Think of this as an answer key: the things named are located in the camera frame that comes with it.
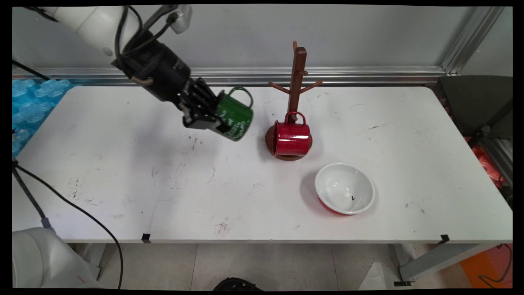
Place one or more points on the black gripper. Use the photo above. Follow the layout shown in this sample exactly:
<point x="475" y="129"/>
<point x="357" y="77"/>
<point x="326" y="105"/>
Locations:
<point x="163" y="71"/>

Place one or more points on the green enamel mug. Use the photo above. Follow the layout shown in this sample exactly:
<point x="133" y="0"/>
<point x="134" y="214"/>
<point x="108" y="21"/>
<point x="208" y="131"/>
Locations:
<point x="237" y="116"/>

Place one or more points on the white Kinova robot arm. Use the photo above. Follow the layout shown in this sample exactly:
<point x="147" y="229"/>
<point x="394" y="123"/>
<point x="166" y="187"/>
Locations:
<point x="90" y="22"/>

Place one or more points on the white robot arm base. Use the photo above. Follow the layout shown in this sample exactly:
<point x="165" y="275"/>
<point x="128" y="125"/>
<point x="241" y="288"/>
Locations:
<point x="45" y="262"/>

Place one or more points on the red enamel mug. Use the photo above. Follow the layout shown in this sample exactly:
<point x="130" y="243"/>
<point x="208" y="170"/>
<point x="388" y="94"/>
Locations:
<point x="291" y="138"/>

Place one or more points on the brown wooden mug tree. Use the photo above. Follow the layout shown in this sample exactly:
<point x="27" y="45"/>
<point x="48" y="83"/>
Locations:
<point x="298" y="78"/>

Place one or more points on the black tape piece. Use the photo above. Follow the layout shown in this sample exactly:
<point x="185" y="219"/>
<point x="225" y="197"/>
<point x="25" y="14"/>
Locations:
<point x="445" y="239"/>
<point x="145" y="237"/>

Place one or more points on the white bowl red outside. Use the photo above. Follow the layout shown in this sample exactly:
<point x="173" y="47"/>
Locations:
<point x="344" y="188"/>

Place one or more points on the blue bubble wrap sheet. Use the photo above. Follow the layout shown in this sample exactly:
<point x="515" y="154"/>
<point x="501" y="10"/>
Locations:
<point x="28" y="106"/>

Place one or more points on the black round floor object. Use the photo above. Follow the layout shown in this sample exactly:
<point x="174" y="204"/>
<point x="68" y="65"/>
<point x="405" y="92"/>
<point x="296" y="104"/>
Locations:
<point x="235" y="284"/>

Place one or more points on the grey table leg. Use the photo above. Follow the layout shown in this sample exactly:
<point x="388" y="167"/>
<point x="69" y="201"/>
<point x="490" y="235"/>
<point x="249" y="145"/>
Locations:
<point x="442" y="258"/>

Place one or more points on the red plastic bag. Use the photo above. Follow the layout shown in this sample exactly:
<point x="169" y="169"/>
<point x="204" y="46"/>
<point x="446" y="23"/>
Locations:
<point x="487" y="164"/>

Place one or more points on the orange floor mat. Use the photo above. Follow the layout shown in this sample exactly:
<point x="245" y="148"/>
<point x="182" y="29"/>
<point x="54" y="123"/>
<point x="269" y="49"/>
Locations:
<point x="489" y="266"/>

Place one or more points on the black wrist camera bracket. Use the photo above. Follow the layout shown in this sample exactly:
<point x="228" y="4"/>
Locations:
<point x="176" y="18"/>

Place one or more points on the aluminium frame rail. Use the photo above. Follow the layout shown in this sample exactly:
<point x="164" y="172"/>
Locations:
<point x="368" y="75"/>

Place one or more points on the aluminium frame post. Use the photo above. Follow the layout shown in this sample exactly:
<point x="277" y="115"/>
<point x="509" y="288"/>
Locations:
<point x="470" y="39"/>

